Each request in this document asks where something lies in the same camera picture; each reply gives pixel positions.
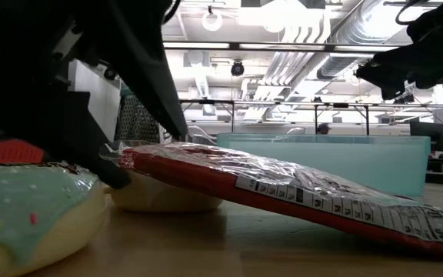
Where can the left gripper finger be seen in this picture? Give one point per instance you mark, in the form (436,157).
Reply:
(148,69)
(90,146)

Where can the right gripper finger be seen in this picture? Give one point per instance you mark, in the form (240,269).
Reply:
(379,75)
(410,59)

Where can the white frosted toy donut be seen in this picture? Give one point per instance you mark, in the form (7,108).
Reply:
(160,196)

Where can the red snack package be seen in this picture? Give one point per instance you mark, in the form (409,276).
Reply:
(283,181)

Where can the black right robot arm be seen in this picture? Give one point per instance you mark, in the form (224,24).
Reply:
(440,23)

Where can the steel grater with teal trim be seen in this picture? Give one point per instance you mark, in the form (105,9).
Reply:
(137,119)

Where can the black computer monitor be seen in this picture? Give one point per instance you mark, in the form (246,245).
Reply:
(429,134)

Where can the red mesh plastic basket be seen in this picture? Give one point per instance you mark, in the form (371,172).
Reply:
(10,152)

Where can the person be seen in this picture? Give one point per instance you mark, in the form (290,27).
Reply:
(323,129)

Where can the clear plastic container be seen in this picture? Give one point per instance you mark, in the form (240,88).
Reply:
(202,136)

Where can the translucent teal plastic bin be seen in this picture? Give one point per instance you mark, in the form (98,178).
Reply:
(321,165)

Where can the black round camera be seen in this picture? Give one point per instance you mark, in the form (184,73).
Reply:
(237,68)

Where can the black background table frame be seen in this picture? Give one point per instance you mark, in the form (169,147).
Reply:
(267,102)

